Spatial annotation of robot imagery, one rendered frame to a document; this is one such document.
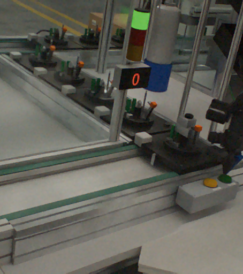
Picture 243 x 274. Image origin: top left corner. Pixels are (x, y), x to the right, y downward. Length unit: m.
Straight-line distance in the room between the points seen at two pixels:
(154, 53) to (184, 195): 1.23
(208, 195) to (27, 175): 0.54
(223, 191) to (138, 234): 0.32
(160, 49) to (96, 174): 1.16
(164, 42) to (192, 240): 1.34
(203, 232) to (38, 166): 0.53
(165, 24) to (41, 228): 1.55
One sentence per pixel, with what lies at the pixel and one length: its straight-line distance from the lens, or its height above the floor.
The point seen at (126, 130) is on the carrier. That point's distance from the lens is 1.71.
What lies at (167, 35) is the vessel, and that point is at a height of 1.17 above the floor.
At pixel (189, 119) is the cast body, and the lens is 1.60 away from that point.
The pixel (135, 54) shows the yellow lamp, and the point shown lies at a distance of 1.48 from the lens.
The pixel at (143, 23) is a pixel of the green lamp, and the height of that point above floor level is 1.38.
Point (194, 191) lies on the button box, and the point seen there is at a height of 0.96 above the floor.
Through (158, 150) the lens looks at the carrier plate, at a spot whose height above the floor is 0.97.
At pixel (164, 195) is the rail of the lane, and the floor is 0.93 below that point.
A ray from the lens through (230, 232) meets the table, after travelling 1.47.
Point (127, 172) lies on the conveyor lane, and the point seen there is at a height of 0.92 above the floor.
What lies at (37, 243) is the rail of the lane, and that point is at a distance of 1.19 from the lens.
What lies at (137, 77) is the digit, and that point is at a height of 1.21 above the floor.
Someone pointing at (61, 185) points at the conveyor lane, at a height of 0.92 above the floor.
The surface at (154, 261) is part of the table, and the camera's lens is 1.27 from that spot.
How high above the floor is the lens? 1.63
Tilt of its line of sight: 24 degrees down
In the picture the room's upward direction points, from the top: 10 degrees clockwise
